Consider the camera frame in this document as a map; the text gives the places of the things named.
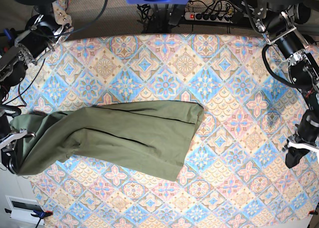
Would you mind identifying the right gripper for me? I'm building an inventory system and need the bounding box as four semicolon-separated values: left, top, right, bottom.
0;129;35;175

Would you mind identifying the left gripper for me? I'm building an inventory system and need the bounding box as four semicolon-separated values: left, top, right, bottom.
283;134;319;169

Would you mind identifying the olive green t-shirt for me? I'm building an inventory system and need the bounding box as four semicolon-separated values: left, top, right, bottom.
10;101;204;181

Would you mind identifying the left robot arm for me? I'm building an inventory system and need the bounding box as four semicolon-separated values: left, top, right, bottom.
242;0;319;168

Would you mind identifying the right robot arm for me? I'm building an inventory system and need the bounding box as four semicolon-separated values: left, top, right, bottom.
0;0;71;174

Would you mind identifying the white floor outlet box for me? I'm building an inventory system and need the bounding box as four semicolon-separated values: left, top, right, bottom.
4;195;42;227

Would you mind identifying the red clamp lower right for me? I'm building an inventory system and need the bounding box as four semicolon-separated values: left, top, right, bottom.
309;211;319;216

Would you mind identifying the patterned tablecloth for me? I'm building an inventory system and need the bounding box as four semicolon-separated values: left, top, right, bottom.
20;34;319;228

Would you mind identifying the blue red clamp lower left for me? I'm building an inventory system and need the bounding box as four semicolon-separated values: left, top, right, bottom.
4;209;53;227

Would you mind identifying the blue red clamp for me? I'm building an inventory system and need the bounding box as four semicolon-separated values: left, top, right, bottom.
0;28;14;55
4;209;53;227

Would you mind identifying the blue red clamp upper left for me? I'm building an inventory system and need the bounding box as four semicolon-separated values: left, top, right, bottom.
0;28;14;55

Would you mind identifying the white power strip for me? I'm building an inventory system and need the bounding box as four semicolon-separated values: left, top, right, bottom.
184;12;231;23

